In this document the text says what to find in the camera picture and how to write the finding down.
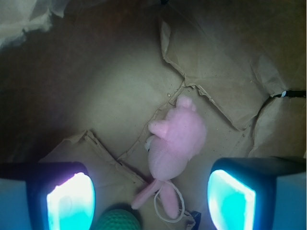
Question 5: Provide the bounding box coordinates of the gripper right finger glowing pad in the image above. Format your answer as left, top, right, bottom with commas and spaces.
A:
207, 157, 307, 230

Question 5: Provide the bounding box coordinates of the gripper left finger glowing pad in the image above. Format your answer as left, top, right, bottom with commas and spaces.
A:
0, 162, 95, 230

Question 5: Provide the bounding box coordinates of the pink plush bunny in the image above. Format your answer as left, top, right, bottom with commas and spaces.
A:
131, 95, 207, 220

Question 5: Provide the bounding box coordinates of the green textured ball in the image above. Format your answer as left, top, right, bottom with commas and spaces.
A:
92, 209, 141, 230

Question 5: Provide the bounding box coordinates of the brown paper bag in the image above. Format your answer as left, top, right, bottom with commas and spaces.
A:
0, 0, 307, 230

